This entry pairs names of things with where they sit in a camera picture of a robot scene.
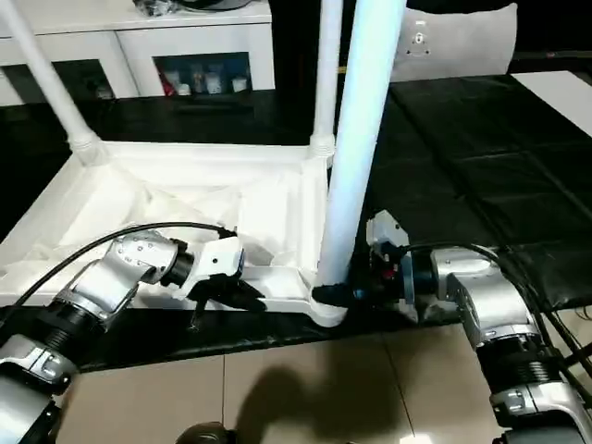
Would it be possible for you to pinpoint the grey carry case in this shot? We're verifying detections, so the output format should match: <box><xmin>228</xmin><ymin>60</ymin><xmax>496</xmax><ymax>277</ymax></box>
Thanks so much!
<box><xmin>134</xmin><ymin>0</ymin><xmax>251</xmax><ymax>16</ymax></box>

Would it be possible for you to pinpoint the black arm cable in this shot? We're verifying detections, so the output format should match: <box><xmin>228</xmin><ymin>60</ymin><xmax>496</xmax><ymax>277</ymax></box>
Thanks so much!
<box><xmin>402</xmin><ymin>242</ymin><xmax>592</xmax><ymax>364</ymax></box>
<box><xmin>0</xmin><ymin>222</ymin><xmax>238</xmax><ymax>308</ymax></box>

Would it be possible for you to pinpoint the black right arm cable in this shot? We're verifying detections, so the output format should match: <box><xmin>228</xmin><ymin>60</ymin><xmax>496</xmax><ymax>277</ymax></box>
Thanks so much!
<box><xmin>402</xmin><ymin>242</ymin><xmax>592</xmax><ymax>364</ymax></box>

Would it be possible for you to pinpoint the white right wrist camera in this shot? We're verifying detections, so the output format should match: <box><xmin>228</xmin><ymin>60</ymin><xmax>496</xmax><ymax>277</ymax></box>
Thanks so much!
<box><xmin>365</xmin><ymin>211</ymin><xmax>410</xmax><ymax>253</ymax></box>

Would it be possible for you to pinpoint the white glass-door cabinet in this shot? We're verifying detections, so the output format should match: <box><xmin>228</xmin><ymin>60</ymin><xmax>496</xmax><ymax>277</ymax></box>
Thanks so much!
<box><xmin>0</xmin><ymin>0</ymin><xmax>277</xmax><ymax>103</ymax></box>

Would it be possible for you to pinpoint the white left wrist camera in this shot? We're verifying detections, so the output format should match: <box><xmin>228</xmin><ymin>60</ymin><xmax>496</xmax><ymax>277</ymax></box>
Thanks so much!
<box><xmin>180</xmin><ymin>236</ymin><xmax>247</xmax><ymax>302</ymax></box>

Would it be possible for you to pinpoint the black table mat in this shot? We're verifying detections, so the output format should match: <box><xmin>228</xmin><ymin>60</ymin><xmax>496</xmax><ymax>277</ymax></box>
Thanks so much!
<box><xmin>0</xmin><ymin>72</ymin><xmax>592</xmax><ymax>376</ymax></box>

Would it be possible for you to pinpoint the white flat sheet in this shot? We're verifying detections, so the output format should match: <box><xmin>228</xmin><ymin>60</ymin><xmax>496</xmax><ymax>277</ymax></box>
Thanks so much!
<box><xmin>513</xmin><ymin>69</ymin><xmax>592</xmax><ymax>142</ymax></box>

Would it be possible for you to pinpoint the black robot foot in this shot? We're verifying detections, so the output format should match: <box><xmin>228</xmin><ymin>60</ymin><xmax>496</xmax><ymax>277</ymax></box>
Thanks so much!
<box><xmin>176</xmin><ymin>423</ymin><xmax>232</xmax><ymax>444</ymax></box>

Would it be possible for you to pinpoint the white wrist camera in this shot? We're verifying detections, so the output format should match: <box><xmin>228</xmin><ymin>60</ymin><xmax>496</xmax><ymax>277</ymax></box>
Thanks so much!
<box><xmin>365</xmin><ymin>211</ymin><xmax>410</xmax><ymax>253</ymax></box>
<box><xmin>180</xmin><ymin>236</ymin><xmax>247</xmax><ymax>302</ymax></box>

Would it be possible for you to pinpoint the white plastic table leg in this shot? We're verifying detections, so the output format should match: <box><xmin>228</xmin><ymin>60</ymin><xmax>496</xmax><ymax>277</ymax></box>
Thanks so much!
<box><xmin>310</xmin><ymin>0</ymin><xmax>345</xmax><ymax>160</ymax></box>
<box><xmin>314</xmin><ymin>0</ymin><xmax>408</xmax><ymax>293</ymax></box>
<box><xmin>0</xmin><ymin>0</ymin><xmax>105</xmax><ymax>167</ymax></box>

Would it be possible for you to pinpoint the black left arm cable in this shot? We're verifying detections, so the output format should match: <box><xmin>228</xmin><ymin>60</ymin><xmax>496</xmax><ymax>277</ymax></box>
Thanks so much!
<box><xmin>0</xmin><ymin>222</ymin><xmax>238</xmax><ymax>308</ymax></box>

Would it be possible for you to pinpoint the light grey cushion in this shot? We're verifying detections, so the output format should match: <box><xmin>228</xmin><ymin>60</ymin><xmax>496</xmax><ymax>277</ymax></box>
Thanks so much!
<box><xmin>393</xmin><ymin>3</ymin><xmax>519</xmax><ymax>84</ymax></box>

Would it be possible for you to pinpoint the black tall cabinet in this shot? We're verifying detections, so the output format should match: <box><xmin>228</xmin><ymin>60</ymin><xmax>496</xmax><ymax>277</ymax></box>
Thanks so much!
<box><xmin>270</xmin><ymin>0</ymin><xmax>408</xmax><ymax>89</ymax></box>

